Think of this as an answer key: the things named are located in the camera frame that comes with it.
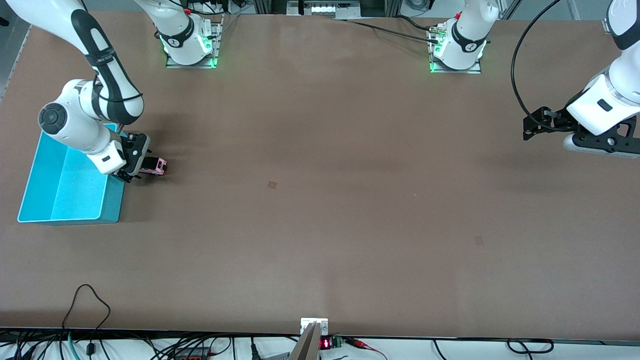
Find pink jeep toy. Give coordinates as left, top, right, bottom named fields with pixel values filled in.
left=139, top=156, right=168, bottom=177

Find cyan plastic bin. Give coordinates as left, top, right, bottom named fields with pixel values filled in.
left=17, top=122, right=126, bottom=225

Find black power adapter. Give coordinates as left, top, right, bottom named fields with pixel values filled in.
left=172, top=346, right=211, bottom=360

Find white lit device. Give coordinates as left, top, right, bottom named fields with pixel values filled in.
left=287, top=0, right=361, bottom=20

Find grey metal bar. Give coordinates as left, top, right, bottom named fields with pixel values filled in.
left=289, top=321, right=321, bottom=360

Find red clip leads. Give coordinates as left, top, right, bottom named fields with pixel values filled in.
left=345, top=338, right=388, bottom=360

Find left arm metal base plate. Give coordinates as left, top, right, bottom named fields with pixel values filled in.
left=429, top=25, right=482, bottom=75

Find thick black table cable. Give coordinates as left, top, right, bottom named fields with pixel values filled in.
left=395, top=15, right=435, bottom=31

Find thin black table cable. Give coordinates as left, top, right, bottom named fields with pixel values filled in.
left=345, top=20, right=442, bottom=45

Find black looped cable with ferrite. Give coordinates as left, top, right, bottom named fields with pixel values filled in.
left=62, top=284, right=112, bottom=357

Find black cable bundle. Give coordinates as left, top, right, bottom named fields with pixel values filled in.
left=192, top=0, right=246, bottom=15

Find black coiled cable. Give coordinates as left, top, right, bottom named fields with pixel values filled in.
left=506, top=339, right=555, bottom=355

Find aluminium frame post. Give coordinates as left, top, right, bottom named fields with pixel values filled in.
left=255, top=0, right=288, bottom=16

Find white bracket plate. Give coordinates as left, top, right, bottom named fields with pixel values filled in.
left=300, top=318, right=329, bottom=336

